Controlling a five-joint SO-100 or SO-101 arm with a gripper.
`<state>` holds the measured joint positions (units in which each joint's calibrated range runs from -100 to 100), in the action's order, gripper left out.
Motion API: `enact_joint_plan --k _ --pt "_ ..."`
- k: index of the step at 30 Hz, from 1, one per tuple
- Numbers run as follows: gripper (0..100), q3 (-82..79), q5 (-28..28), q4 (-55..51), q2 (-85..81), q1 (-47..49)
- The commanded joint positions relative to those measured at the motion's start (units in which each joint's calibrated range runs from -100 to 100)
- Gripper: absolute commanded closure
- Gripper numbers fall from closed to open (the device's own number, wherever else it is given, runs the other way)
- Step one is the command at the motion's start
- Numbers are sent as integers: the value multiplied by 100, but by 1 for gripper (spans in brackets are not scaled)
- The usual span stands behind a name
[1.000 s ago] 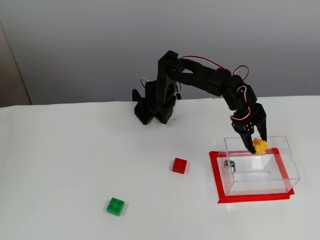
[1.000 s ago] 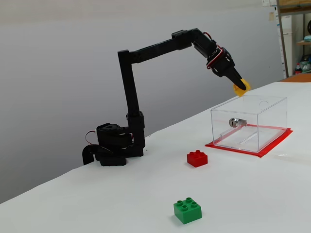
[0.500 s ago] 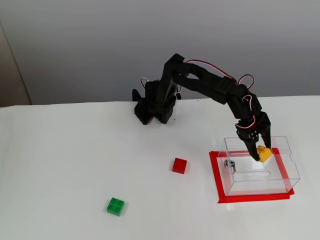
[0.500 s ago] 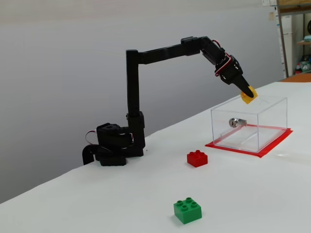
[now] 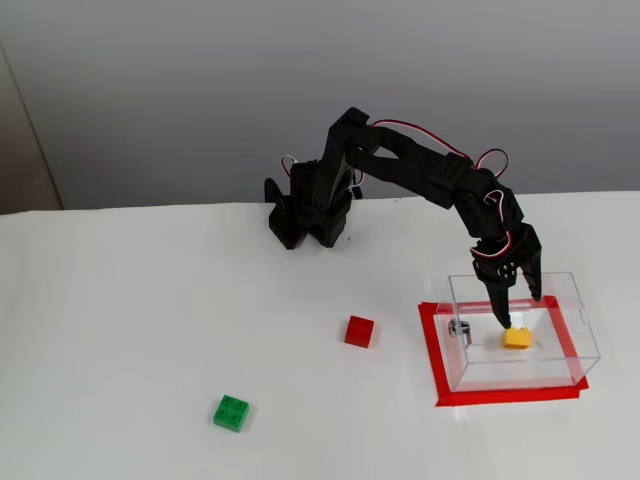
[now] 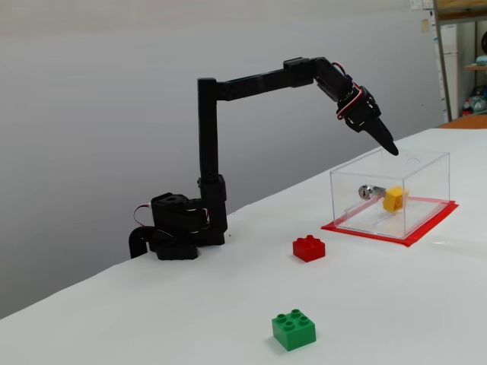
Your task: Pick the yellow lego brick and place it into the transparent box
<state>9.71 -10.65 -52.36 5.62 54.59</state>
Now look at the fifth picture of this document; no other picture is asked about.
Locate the red lego brick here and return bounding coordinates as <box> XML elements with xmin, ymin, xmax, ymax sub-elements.
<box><xmin>343</xmin><ymin>314</ymin><xmax>375</xmax><ymax>349</ymax></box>

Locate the silver box lock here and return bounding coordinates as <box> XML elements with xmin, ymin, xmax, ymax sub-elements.
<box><xmin>447</xmin><ymin>319</ymin><xmax>474</xmax><ymax>347</ymax></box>

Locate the red tape square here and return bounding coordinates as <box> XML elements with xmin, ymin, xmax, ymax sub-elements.
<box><xmin>417</xmin><ymin>295</ymin><xmax>590</xmax><ymax>409</ymax></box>

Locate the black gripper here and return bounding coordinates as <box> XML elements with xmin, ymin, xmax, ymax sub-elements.
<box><xmin>469</xmin><ymin>223</ymin><xmax>545</xmax><ymax>330</ymax></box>

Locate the black table clamp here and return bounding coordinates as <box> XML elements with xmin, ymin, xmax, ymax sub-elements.
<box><xmin>263</xmin><ymin>178</ymin><xmax>292</xmax><ymax>250</ymax></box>

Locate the green lego brick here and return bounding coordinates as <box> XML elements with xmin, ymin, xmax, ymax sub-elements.
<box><xmin>213</xmin><ymin>394</ymin><xmax>251</xmax><ymax>432</ymax></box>

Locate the yellow lego brick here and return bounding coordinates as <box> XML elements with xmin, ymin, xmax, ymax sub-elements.
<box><xmin>501</xmin><ymin>325</ymin><xmax>534</xmax><ymax>351</ymax></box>

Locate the transparent plastic box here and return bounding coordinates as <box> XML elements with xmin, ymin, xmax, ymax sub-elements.
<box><xmin>433</xmin><ymin>271</ymin><xmax>602</xmax><ymax>394</ymax></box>

